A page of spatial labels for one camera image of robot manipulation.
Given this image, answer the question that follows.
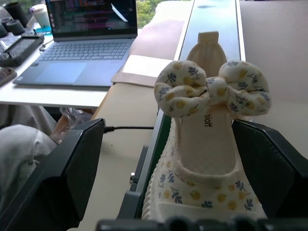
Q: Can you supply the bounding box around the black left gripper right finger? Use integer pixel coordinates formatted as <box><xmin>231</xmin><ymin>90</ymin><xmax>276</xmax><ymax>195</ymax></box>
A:
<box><xmin>231</xmin><ymin>119</ymin><xmax>308</xmax><ymax>231</ymax></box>

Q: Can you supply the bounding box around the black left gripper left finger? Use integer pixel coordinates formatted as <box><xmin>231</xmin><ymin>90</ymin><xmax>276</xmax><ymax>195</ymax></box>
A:
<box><xmin>0</xmin><ymin>117</ymin><xmax>107</xmax><ymax>231</ymax></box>

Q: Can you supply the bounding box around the cream floral bow shoe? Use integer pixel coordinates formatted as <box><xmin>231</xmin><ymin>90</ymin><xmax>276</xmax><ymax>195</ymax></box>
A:
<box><xmin>141</xmin><ymin>31</ymin><xmax>272</xmax><ymax>221</ymax></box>

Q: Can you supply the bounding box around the person in grey clothing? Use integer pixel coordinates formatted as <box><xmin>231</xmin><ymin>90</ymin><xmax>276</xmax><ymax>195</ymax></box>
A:
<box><xmin>0</xmin><ymin>103</ymin><xmax>60</xmax><ymax>207</ymax></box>

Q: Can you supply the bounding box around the clear plastic bag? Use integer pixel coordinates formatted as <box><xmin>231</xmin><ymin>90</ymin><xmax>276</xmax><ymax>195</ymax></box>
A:
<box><xmin>51</xmin><ymin>107</ymin><xmax>94</xmax><ymax>142</ymax></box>

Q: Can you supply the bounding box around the white side table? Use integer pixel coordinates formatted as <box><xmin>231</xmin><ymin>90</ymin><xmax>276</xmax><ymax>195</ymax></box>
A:
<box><xmin>0</xmin><ymin>14</ymin><xmax>145</xmax><ymax>108</ymax></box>

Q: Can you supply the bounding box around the smartphone with brown case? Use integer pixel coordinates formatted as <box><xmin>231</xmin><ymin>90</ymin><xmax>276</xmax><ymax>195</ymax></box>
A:
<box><xmin>0</xmin><ymin>67</ymin><xmax>18</xmax><ymax>87</ymax></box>

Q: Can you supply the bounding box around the grey open laptop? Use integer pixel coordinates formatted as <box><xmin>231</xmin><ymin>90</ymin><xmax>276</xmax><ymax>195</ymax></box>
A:
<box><xmin>13</xmin><ymin>0</ymin><xmax>138</xmax><ymax>87</ymax></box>

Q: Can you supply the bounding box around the black handheld controller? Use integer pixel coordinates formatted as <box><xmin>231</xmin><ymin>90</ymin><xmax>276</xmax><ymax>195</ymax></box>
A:
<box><xmin>0</xmin><ymin>32</ymin><xmax>46</xmax><ymax>67</ymax></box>

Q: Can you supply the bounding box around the short black round container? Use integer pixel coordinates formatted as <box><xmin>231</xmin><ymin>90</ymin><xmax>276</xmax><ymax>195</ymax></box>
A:
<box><xmin>5</xmin><ymin>19</ymin><xmax>26</xmax><ymax>36</ymax></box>

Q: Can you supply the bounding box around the brown paper envelope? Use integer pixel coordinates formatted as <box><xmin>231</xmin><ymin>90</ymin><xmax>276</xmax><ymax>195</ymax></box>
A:
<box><xmin>110</xmin><ymin>18</ymin><xmax>185</xmax><ymax>88</ymax></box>

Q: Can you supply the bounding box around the white paper cup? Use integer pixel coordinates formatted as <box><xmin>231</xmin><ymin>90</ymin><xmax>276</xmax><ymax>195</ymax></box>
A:
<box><xmin>32</xmin><ymin>8</ymin><xmax>51</xmax><ymax>29</ymax></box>

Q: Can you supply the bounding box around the black cylindrical container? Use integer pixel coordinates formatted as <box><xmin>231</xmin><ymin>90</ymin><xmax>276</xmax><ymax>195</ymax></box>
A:
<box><xmin>4</xmin><ymin>1</ymin><xmax>29</xmax><ymax>27</ymax></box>

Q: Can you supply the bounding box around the black cable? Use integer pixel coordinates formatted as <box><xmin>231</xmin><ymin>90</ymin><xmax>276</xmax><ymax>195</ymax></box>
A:
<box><xmin>104</xmin><ymin>126</ymin><xmax>154</xmax><ymax>134</ymax></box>

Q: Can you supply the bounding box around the green conveyor belt frame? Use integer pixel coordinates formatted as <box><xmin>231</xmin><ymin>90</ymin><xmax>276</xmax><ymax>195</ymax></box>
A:
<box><xmin>116</xmin><ymin>0</ymin><xmax>246</xmax><ymax>220</ymax></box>

